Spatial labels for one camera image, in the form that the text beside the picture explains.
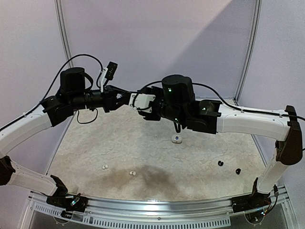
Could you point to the white stem earbud charging case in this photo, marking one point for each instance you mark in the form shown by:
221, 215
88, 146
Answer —
177, 139

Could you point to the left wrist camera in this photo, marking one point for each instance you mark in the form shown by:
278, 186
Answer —
106, 75

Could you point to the aluminium front rail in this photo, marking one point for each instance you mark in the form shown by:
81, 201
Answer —
103, 213

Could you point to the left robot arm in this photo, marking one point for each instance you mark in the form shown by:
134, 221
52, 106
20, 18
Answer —
71, 97

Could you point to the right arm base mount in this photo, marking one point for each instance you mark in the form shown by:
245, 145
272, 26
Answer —
250, 201

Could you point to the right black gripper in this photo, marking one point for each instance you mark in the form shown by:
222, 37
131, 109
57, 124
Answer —
155, 110

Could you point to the left aluminium frame post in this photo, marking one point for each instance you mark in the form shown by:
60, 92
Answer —
62, 28

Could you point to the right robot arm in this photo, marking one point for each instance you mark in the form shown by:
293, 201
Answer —
175, 101

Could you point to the right aluminium frame post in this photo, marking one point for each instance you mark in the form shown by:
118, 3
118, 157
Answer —
250, 48

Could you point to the aluminium frame post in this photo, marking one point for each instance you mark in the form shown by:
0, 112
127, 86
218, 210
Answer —
62, 28
250, 48

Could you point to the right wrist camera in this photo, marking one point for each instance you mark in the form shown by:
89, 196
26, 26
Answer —
141, 102

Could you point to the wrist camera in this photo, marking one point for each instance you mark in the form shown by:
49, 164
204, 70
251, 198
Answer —
106, 75
141, 102

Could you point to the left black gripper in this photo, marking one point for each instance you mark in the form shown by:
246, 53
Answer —
110, 98

